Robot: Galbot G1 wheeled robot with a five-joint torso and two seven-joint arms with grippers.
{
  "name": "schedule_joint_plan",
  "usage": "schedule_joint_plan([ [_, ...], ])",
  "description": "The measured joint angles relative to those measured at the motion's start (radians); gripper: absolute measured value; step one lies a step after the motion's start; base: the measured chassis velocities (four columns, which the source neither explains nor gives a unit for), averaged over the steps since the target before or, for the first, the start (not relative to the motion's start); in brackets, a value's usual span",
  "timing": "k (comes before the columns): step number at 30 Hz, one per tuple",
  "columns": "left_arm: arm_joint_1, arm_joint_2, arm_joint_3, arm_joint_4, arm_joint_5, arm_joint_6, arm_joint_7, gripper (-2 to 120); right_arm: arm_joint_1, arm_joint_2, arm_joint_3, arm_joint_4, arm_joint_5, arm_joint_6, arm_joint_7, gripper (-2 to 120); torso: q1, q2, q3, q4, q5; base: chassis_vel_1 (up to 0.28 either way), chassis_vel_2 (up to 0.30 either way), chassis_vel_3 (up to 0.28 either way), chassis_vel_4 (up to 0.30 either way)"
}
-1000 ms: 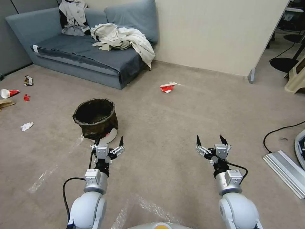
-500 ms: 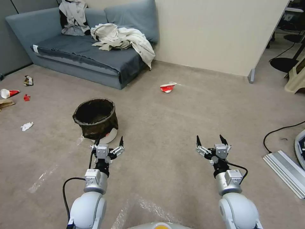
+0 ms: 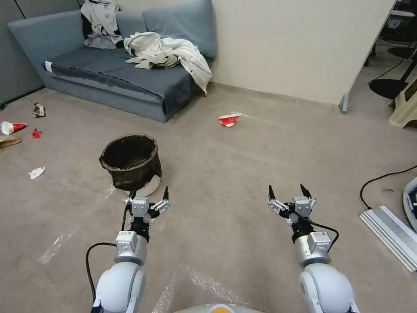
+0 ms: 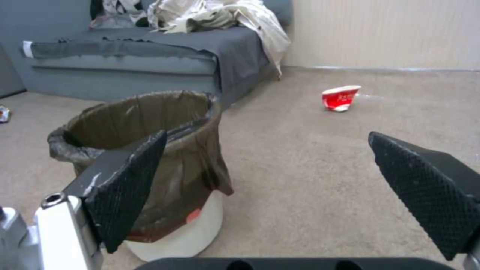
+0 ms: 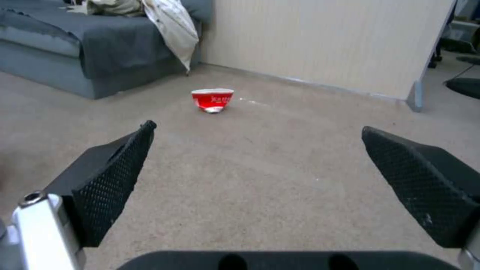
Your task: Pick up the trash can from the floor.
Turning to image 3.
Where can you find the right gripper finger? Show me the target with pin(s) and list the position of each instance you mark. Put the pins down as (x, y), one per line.
(309, 195)
(275, 202)

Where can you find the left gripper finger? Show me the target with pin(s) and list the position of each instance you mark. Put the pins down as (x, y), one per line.
(160, 205)
(127, 202)

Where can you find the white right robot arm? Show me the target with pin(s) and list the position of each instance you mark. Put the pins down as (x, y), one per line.
(325, 283)

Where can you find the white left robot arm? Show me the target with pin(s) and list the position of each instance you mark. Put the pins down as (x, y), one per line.
(121, 287)

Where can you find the trash can with black bag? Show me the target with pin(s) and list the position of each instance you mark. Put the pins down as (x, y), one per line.
(130, 156)

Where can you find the crushed red white cup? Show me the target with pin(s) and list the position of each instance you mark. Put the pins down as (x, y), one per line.
(229, 120)

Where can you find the crumpled white tissue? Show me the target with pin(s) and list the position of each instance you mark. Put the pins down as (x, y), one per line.
(36, 172)

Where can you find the grey partition foot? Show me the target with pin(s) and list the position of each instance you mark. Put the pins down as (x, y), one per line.
(343, 104)

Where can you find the white plastic bin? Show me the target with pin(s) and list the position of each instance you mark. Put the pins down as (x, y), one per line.
(411, 203)

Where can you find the white robot front shell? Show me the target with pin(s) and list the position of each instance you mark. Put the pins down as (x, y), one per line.
(216, 308)

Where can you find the small red scrap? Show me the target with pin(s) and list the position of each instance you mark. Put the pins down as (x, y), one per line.
(36, 133)

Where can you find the crumpled snack wrapper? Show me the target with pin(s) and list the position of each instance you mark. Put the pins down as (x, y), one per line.
(39, 110)

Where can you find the blue-grey sofa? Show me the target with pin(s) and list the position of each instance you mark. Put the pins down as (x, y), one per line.
(107, 75)

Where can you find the beige plastic stool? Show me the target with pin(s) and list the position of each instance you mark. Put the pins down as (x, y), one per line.
(405, 109)

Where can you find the black round stand base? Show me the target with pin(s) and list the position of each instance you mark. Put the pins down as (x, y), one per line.
(387, 88)

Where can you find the brown paper bag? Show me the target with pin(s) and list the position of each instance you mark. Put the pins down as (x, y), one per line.
(9, 142)

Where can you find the red white paper cup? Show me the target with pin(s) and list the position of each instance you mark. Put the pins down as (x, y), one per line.
(9, 127)

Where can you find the crumpled beige coat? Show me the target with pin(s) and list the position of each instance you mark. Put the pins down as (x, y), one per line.
(182, 55)

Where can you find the white sofa label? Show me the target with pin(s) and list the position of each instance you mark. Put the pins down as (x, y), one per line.
(49, 66)

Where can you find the beige jacket with dark lining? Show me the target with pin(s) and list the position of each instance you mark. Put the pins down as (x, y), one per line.
(99, 22)

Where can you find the blue-grey sofa cushion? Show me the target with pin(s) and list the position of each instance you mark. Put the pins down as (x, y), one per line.
(182, 22)

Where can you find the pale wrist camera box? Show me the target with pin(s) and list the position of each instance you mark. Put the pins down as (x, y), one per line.
(139, 206)
(302, 206)

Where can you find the silver aluminium rail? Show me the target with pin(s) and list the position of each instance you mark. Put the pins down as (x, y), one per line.
(389, 236)

